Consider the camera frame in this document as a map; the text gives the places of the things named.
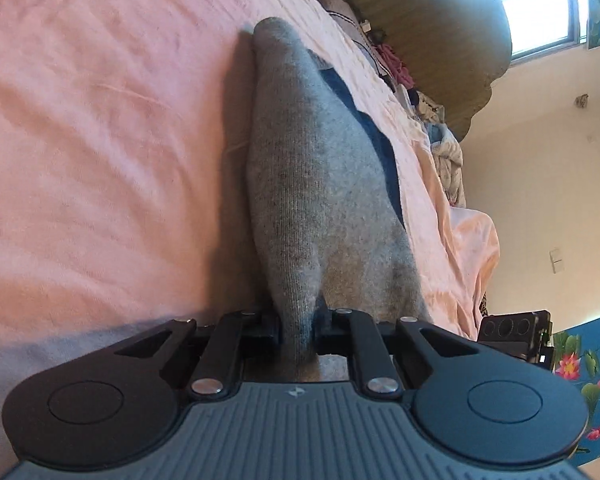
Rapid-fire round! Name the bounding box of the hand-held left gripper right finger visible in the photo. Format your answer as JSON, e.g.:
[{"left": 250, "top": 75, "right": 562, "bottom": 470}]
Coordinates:
[{"left": 312, "top": 306, "right": 482, "bottom": 402}]

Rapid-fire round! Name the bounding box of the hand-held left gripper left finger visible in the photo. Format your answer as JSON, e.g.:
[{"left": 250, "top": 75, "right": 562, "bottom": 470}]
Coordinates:
[{"left": 112, "top": 310, "right": 283, "bottom": 402}]

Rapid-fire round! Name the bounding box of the grey sock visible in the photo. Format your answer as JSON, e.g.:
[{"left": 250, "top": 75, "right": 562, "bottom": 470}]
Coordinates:
[{"left": 245, "top": 16, "right": 434, "bottom": 384}]

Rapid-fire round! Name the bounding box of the pile of mixed clothes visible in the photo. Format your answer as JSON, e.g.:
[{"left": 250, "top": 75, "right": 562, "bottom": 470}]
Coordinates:
[{"left": 402, "top": 85, "right": 467, "bottom": 207}]

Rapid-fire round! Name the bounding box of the navy folded garment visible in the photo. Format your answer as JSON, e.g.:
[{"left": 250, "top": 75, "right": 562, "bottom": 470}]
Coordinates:
[{"left": 305, "top": 47, "right": 409, "bottom": 232}]

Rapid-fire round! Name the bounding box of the pink blanket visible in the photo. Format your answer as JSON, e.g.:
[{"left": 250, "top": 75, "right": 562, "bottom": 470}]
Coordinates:
[{"left": 0, "top": 0, "right": 502, "bottom": 467}]

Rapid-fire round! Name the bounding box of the pink crumpled cloth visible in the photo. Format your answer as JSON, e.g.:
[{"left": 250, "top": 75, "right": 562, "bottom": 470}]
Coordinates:
[{"left": 372, "top": 42, "right": 413, "bottom": 88}]

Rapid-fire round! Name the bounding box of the striped grey pillow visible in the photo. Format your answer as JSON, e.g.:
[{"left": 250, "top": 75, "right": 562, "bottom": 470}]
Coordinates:
[{"left": 324, "top": 0, "right": 382, "bottom": 63}]

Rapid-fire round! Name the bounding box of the brown curtain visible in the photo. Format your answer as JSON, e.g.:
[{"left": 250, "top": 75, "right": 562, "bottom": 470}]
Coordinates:
[{"left": 314, "top": 0, "right": 512, "bottom": 144}]

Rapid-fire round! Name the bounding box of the bright window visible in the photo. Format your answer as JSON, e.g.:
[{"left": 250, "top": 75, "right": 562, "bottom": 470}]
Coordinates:
[{"left": 444, "top": 0, "right": 589, "bottom": 67}]

